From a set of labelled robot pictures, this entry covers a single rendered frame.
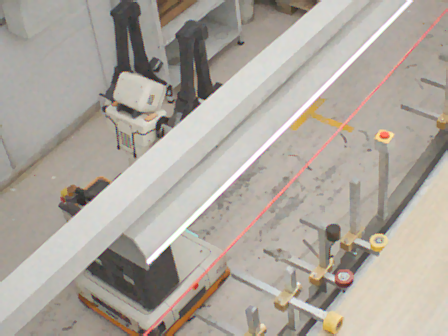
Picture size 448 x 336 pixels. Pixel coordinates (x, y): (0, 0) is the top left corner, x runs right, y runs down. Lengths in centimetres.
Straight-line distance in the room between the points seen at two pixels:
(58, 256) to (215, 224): 344
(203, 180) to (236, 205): 329
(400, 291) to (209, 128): 182
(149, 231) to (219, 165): 22
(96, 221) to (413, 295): 200
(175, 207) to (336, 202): 334
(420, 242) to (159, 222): 204
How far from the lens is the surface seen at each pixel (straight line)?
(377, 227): 374
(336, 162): 511
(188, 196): 157
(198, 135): 156
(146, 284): 388
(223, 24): 631
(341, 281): 326
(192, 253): 428
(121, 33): 379
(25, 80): 527
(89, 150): 553
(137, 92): 362
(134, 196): 146
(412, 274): 330
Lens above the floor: 346
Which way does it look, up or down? 39 degrees down
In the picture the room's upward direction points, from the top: 7 degrees counter-clockwise
